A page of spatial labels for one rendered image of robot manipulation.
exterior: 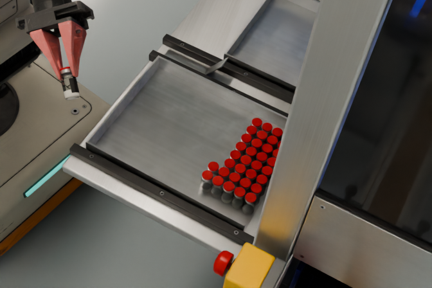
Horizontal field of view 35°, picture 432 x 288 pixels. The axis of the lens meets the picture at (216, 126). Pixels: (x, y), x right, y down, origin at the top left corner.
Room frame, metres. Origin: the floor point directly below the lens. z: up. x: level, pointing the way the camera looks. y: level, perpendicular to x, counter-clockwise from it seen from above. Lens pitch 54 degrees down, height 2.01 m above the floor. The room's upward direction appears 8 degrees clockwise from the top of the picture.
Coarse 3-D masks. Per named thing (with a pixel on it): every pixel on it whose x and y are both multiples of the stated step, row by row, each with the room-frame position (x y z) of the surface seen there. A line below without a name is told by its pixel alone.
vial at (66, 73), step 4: (60, 72) 0.64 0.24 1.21; (64, 72) 0.64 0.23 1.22; (68, 72) 0.64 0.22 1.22; (64, 76) 0.63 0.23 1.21; (68, 76) 0.63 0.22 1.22; (72, 76) 0.63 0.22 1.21; (64, 80) 0.63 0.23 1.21; (68, 80) 0.63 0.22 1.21; (64, 84) 0.62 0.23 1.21; (68, 84) 0.62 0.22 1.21; (64, 88) 0.62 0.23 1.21; (68, 88) 0.62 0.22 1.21; (64, 92) 0.61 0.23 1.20; (68, 92) 0.61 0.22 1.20; (64, 96) 0.61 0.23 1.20; (68, 96) 0.61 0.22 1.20; (72, 96) 0.61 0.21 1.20; (76, 96) 0.61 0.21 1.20
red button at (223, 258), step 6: (222, 252) 0.49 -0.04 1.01; (228, 252) 0.49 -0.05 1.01; (216, 258) 0.48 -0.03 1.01; (222, 258) 0.48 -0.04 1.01; (228, 258) 0.48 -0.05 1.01; (216, 264) 0.47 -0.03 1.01; (222, 264) 0.47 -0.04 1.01; (228, 264) 0.47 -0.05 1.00; (216, 270) 0.46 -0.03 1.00; (222, 270) 0.46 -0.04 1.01
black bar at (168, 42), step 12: (168, 36) 1.03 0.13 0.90; (180, 48) 1.01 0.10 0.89; (192, 48) 1.01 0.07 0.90; (204, 60) 0.99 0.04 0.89; (216, 60) 0.98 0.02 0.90; (228, 72) 0.96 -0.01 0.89; (240, 72) 0.96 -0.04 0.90; (252, 84) 0.94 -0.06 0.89; (264, 84) 0.94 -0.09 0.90; (276, 96) 0.92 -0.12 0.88; (288, 96) 0.91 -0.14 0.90
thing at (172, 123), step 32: (160, 64) 0.96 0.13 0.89; (128, 96) 0.85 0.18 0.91; (160, 96) 0.88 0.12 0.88; (192, 96) 0.89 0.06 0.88; (224, 96) 0.90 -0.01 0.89; (128, 128) 0.79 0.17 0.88; (160, 128) 0.80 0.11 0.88; (192, 128) 0.81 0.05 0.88; (224, 128) 0.82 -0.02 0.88; (128, 160) 0.72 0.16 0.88; (160, 160) 0.73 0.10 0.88; (192, 160) 0.74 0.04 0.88; (224, 160) 0.75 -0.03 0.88; (192, 192) 0.66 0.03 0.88
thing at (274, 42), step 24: (264, 0) 1.17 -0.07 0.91; (288, 0) 1.22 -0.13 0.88; (312, 0) 1.19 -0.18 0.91; (264, 24) 1.13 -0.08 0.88; (288, 24) 1.14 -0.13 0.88; (312, 24) 1.15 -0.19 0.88; (240, 48) 1.04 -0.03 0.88; (264, 48) 1.05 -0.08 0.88; (288, 48) 1.06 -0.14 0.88; (264, 72) 0.96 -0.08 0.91; (288, 72) 0.99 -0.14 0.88
